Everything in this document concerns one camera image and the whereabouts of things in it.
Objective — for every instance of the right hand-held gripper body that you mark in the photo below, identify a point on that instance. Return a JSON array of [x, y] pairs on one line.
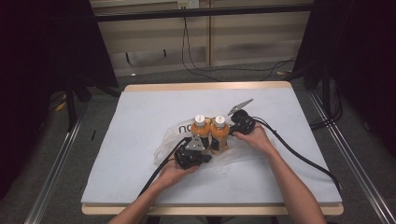
[[243, 122]]

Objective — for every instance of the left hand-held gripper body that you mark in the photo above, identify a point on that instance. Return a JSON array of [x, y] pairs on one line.
[[190, 155]]

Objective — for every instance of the orange juice bottle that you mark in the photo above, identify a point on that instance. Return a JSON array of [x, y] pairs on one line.
[[219, 132], [200, 129]]

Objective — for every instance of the clear plastic bag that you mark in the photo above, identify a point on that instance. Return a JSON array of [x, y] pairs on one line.
[[170, 137]]

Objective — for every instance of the person's right hand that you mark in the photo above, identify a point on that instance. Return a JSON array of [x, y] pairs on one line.
[[257, 139]]

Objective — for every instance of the person's left hand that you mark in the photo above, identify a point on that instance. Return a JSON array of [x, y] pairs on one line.
[[174, 173]]

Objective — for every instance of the wooden table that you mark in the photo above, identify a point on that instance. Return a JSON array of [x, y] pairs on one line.
[[205, 86]]

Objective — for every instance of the white table mat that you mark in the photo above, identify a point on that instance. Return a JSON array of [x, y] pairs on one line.
[[140, 124]]

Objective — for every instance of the black metal stand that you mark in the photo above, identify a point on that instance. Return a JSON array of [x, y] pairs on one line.
[[325, 93], [71, 105]]

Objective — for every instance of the small black stick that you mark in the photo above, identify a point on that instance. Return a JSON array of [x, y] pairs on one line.
[[93, 134]]

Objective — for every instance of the black horizontal bar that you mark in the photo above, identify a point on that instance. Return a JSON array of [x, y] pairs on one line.
[[202, 13]]

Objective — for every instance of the black curtain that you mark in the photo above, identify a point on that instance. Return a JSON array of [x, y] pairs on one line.
[[358, 56], [37, 62]]

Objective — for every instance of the aluminium floor rail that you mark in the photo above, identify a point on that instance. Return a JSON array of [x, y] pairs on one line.
[[358, 161], [53, 174]]

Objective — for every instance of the white wall power outlet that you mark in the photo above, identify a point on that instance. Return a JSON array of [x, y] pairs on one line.
[[188, 4]]

